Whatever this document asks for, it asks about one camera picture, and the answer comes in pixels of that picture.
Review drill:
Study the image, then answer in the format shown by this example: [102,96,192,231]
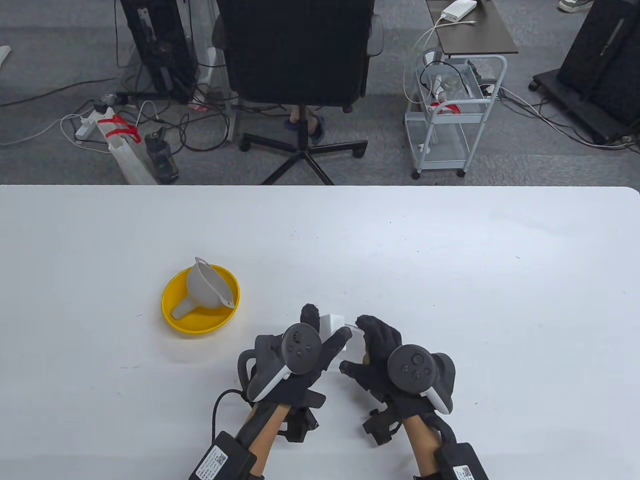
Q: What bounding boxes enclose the black rolling stand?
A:
[530,0,640,146]

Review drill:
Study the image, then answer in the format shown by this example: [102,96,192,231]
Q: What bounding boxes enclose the white power bank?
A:
[441,0,477,23]

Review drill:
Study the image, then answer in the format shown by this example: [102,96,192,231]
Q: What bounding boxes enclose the black computer tower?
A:
[120,0,198,104]

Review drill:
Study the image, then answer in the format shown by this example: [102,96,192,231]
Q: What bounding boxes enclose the white power strip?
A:
[75,107,103,141]

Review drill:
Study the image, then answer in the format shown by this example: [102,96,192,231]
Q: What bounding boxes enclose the dark water bottle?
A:
[144,127,180,185]

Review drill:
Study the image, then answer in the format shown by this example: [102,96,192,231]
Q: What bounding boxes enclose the white charging cable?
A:
[403,19,476,108]

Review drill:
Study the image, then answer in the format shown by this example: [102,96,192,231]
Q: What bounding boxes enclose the black left forearm sensor box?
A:
[189,431,258,480]

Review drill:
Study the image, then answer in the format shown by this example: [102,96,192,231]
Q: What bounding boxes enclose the yellow bowl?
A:
[161,265,241,335]

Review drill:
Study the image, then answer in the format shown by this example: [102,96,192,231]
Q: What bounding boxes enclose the person's right forearm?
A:
[402,415,443,473]

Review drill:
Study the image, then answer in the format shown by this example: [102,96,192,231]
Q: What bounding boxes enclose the grey white left hand controller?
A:
[237,322,323,402]

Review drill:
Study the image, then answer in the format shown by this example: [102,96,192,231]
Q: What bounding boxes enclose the white square jar lid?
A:
[318,313,346,341]

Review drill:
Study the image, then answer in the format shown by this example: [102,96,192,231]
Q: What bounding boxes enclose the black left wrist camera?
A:
[277,392,327,443]

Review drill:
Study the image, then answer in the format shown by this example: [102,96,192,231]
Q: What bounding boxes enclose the grey white hand controller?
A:
[237,322,323,402]
[387,344,457,415]

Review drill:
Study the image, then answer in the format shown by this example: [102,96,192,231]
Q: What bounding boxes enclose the brown side table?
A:
[426,0,519,57]

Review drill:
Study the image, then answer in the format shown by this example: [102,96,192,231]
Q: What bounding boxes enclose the black office chair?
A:
[212,0,385,186]

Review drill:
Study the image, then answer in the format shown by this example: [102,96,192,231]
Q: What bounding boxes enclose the person's left forearm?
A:
[235,402,293,476]

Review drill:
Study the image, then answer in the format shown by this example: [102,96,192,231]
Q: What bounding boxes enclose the grey white right hand controller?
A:
[387,344,457,415]

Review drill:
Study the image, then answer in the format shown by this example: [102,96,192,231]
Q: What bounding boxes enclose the person's right hand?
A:
[339,315,437,421]

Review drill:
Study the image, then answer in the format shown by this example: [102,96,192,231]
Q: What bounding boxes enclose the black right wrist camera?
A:
[362,407,403,447]

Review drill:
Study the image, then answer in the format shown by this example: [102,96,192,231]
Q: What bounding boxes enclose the white rolling cart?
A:
[404,47,507,180]

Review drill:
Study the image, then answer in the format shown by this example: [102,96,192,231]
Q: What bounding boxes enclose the black right forearm sensor box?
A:
[434,442,490,480]

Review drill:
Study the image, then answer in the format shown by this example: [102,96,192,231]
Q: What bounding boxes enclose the black glove cable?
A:
[211,389,251,436]

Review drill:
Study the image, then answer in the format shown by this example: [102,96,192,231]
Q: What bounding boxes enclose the person's left hand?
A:
[247,303,353,410]

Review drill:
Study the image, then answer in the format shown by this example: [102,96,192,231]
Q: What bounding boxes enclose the clear coffee jar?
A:
[340,324,371,363]

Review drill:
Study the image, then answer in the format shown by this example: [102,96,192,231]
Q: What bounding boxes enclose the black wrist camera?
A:
[362,407,403,447]
[277,392,327,443]

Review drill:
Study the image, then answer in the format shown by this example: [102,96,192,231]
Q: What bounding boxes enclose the grey funnel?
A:
[171,257,237,321]

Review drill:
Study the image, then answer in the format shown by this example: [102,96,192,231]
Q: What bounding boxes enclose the white bag with red handles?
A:
[97,107,158,186]

